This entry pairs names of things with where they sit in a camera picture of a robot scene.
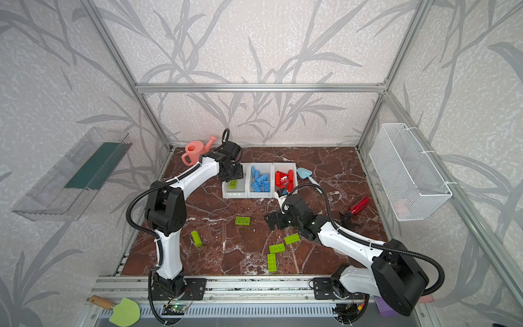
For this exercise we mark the purple scoop pink handle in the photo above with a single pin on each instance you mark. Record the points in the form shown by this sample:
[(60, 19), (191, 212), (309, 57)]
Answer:
[(386, 311)]

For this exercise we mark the red tool right side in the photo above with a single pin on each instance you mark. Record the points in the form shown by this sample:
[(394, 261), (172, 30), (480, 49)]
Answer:
[(347, 219)]

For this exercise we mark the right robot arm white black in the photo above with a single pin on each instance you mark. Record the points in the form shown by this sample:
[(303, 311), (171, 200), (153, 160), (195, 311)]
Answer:
[(388, 270)]

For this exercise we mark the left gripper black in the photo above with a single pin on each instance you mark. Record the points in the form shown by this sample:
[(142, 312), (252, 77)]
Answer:
[(232, 172)]

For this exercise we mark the white wire mesh basket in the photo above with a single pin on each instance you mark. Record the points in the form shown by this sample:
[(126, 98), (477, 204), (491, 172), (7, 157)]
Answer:
[(412, 183)]

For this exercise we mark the clear plastic wall shelf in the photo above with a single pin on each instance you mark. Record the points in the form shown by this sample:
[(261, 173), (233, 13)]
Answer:
[(64, 193)]

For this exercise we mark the pink watering can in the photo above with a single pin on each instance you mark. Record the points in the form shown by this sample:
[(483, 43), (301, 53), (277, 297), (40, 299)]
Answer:
[(195, 149)]

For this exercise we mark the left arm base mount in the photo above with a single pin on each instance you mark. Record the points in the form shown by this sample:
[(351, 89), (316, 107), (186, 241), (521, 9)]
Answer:
[(183, 289)]

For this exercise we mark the green lego bottom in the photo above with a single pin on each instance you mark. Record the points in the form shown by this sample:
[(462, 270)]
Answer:
[(272, 265)]

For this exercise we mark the white three-compartment bin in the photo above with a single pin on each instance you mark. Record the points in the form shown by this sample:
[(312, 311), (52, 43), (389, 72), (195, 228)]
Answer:
[(244, 188)]

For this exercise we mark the green spatula wooden handle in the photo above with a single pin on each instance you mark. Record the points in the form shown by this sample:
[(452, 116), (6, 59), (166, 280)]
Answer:
[(124, 314)]

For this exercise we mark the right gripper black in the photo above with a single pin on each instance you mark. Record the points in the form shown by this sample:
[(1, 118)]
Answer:
[(278, 219)]

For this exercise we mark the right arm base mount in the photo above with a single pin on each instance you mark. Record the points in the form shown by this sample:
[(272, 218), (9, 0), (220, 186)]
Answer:
[(324, 289)]

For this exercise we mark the red lego pair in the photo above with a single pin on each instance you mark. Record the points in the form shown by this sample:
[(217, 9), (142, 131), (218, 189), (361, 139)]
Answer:
[(290, 176)]

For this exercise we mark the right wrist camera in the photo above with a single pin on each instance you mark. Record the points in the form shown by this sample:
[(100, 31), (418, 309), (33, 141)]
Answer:
[(281, 196)]

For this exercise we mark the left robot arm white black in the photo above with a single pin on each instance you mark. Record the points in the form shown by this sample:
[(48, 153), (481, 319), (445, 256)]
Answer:
[(161, 210)]

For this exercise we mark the light blue toy shovel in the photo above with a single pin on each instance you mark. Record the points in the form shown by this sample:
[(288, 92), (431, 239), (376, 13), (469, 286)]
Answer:
[(306, 175)]

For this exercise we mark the circuit board with led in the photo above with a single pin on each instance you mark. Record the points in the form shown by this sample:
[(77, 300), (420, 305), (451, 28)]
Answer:
[(176, 309)]

